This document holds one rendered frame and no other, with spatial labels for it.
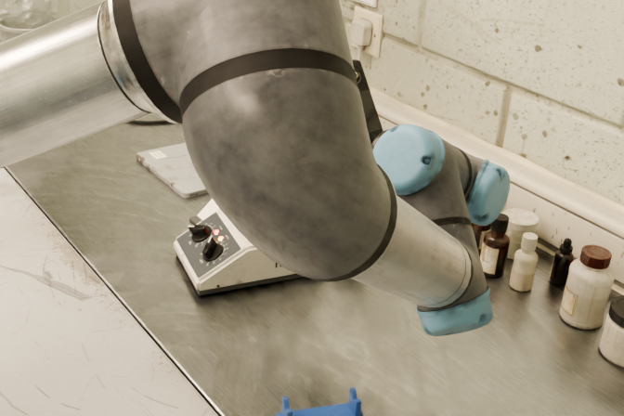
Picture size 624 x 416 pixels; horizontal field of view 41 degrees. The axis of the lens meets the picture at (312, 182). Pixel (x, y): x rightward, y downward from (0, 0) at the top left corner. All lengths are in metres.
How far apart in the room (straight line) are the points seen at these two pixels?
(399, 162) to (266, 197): 0.39
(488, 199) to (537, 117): 0.46
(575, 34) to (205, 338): 0.71
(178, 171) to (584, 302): 0.74
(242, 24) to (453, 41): 1.03
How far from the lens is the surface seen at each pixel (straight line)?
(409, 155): 0.86
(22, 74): 0.61
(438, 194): 0.86
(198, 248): 1.22
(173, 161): 1.57
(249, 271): 1.18
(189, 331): 1.12
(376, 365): 1.08
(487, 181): 0.95
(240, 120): 0.48
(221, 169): 0.49
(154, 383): 1.04
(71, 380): 1.05
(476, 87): 1.48
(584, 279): 1.18
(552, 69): 1.37
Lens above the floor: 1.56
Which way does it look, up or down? 26 degrees down
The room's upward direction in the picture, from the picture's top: 4 degrees clockwise
